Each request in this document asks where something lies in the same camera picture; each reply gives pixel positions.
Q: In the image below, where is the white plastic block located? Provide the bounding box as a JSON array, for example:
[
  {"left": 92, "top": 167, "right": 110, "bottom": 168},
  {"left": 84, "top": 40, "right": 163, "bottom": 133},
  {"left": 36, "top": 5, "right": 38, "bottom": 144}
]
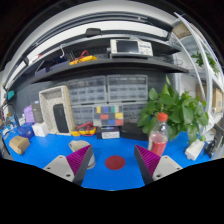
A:
[{"left": 184, "top": 138, "right": 206, "bottom": 162}]

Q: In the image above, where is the green potted plant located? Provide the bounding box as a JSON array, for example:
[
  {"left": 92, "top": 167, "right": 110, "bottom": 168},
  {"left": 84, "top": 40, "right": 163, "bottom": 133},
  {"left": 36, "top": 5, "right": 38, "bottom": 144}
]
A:
[{"left": 137, "top": 74, "right": 210, "bottom": 145}]

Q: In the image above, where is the purple box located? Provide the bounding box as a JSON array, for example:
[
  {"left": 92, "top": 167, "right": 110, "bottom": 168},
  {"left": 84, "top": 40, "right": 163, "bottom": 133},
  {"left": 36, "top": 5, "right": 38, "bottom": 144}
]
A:
[{"left": 23, "top": 104, "right": 36, "bottom": 125}]

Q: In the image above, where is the white shelf unit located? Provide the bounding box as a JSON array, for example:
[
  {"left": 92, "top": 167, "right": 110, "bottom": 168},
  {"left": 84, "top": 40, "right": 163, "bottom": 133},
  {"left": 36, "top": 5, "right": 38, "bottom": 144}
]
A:
[{"left": 171, "top": 12, "right": 224, "bottom": 141}]

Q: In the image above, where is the beige perforated tray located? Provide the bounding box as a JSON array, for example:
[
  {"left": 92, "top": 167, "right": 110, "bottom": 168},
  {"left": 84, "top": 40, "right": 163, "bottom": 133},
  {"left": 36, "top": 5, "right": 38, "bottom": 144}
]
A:
[{"left": 38, "top": 85, "right": 75, "bottom": 137}]

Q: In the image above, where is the small white box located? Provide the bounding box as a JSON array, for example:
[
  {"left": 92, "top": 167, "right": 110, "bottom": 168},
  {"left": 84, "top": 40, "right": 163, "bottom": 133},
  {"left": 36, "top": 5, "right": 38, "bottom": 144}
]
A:
[{"left": 31, "top": 122, "right": 49, "bottom": 138}]

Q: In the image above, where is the black workbench shelf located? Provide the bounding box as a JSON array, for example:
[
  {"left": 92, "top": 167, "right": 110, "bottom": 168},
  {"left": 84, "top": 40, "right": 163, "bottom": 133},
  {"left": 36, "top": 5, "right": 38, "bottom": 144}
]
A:
[{"left": 28, "top": 36, "right": 189, "bottom": 84}]

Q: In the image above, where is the multicoloured parts organizer box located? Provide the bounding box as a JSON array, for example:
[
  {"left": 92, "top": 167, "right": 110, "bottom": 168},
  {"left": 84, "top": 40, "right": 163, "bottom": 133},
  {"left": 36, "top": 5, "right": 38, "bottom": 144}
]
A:
[{"left": 92, "top": 105, "right": 125, "bottom": 128}]

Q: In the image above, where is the flat black case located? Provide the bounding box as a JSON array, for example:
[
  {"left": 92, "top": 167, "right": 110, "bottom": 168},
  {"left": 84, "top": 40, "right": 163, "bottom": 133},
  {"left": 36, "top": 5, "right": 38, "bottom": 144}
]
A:
[{"left": 120, "top": 122, "right": 149, "bottom": 141}]

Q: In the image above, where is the black clamp stand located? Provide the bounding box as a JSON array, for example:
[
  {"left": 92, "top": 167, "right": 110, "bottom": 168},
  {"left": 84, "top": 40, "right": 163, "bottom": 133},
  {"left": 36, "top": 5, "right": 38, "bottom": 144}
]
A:
[{"left": 203, "top": 123, "right": 224, "bottom": 158}]

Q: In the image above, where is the flat round red coaster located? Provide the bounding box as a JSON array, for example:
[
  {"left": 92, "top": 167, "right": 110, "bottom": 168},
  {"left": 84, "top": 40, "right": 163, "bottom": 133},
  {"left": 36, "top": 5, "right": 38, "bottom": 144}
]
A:
[{"left": 104, "top": 154, "right": 127, "bottom": 171}]

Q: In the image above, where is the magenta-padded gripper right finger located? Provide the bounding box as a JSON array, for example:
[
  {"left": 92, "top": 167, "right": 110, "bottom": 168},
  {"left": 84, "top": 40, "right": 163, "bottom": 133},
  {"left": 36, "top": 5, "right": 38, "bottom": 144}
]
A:
[{"left": 133, "top": 144, "right": 184, "bottom": 186}]

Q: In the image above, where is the white benchtop oscilloscope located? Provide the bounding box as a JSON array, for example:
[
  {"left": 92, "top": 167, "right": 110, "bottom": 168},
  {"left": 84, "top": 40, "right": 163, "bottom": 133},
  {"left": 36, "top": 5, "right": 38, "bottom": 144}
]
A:
[{"left": 110, "top": 38, "right": 154, "bottom": 58}]

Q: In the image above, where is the clear bottle with red cap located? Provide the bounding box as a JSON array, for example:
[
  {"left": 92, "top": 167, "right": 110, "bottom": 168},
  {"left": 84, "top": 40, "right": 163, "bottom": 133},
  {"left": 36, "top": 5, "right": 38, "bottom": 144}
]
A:
[{"left": 147, "top": 112, "right": 170, "bottom": 158}]

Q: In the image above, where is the yellow multimeter with red leads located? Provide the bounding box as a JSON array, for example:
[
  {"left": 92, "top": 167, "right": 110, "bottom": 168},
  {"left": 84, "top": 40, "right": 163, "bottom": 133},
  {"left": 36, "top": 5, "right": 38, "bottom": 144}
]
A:
[
  {"left": 68, "top": 49, "right": 99, "bottom": 66},
  {"left": 70, "top": 121, "right": 98, "bottom": 138}
]

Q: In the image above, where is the beige ceramic mug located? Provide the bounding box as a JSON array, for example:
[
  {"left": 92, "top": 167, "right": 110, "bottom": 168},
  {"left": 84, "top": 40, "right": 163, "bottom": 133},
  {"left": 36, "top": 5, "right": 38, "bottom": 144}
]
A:
[{"left": 68, "top": 139, "right": 97, "bottom": 170}]

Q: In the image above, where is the grey box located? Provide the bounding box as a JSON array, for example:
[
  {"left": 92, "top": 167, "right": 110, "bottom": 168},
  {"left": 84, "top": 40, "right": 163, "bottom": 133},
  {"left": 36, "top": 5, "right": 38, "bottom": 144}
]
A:
[{"left": 31, "top": 100, "right": 44, "bottom": 124}]

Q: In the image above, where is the clear small-parts drawer cabinet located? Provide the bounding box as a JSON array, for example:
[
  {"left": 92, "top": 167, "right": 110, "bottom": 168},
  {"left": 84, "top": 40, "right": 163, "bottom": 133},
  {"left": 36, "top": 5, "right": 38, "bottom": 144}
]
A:
[
  {"left": 67, "top": 75, "right": 107, "bottom": 105},
  {"left": 106, "top": 74, "right": 149, "bottom": 103},
  {"left": 122, "top": 102, "right": 148, "bottom": 124},
  {"left": 70, "top": 104, "right": 96, "bottom": 128}
]

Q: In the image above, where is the black oblong speaker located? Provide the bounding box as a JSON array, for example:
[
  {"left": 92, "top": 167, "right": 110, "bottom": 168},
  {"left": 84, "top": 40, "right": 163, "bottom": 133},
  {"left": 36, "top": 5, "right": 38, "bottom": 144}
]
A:
[{"left": 52, "top": 103, "right": 70, "bottom": 134}]

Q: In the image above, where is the small brown cardboard box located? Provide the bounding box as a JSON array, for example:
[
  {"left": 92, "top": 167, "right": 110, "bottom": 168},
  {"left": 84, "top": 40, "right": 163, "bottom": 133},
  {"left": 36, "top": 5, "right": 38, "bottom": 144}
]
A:
[{"left": 8, "top": 135, "right": 31, "bottom": 156}]

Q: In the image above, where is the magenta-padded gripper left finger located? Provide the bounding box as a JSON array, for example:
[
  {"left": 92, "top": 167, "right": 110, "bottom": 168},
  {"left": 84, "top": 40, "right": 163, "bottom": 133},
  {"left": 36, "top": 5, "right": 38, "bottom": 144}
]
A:
[{"left": 43, "top": 144, "right": 95, "bottom": 187}]

